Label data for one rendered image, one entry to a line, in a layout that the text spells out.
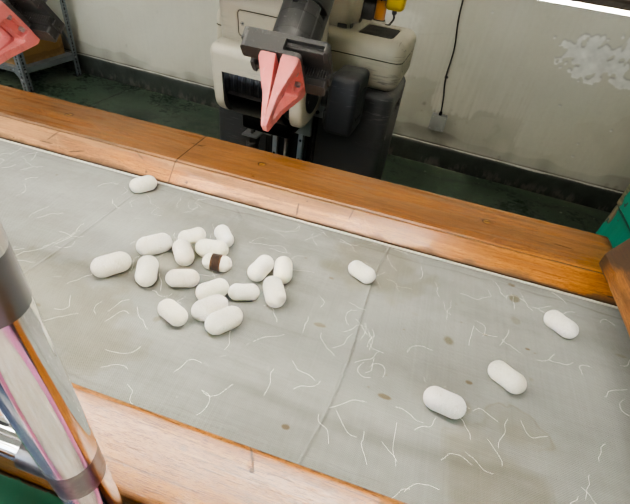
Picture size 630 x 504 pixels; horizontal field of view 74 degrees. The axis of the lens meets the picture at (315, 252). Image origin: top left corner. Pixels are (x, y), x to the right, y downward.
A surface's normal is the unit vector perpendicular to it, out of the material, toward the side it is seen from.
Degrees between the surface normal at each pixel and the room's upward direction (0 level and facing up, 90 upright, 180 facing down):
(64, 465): 90
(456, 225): 0
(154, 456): 0
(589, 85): 90
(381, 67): 90
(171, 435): 0
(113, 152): 45
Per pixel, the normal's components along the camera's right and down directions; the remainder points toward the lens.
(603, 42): -0.33, 0.58
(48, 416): 0.72, 0.50
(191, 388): 0.12, -0.77
